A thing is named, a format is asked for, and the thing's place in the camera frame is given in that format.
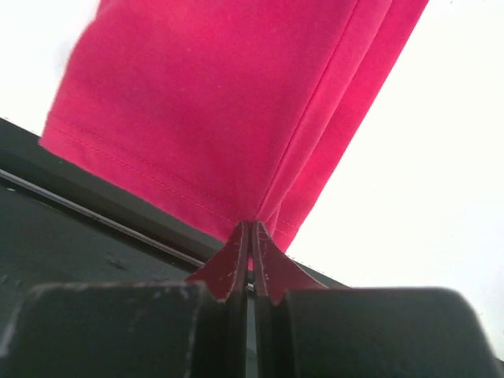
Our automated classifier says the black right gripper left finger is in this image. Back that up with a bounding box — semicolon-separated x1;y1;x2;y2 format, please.
1;222;250;377

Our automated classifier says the pink t shirt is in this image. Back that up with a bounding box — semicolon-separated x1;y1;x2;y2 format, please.
39;1;426;250

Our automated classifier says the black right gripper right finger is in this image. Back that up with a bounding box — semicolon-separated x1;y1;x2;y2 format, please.
251;222;503;377

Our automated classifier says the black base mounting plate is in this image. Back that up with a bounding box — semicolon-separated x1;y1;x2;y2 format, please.
0;117;351;300

